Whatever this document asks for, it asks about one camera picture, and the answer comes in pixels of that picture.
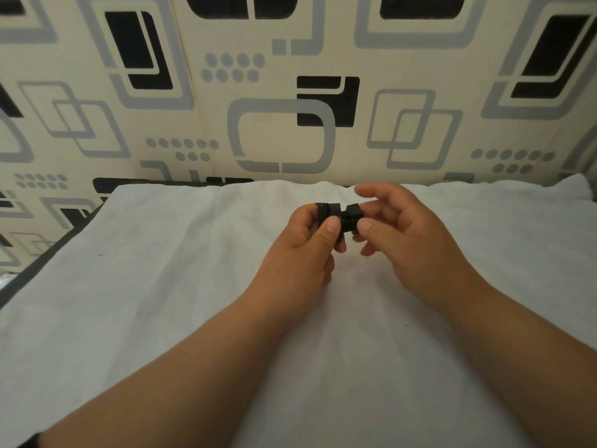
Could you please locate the person's right hand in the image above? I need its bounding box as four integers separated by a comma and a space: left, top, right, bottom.
354, 183, 491, 316

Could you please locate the person's left hand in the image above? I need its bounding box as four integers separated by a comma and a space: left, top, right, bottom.
246, 203, 348, 323

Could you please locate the person's right forearm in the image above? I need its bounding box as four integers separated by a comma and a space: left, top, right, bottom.
442, 283, 597, 448

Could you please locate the person's left forearm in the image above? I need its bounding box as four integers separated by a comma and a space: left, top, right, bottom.
39, 293, 292, 448

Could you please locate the small black folding cube toy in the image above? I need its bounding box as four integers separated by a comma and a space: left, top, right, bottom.
315, 202, 365, 246

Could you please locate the white cloth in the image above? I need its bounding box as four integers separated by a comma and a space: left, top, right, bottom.
0, 174, 597, 448

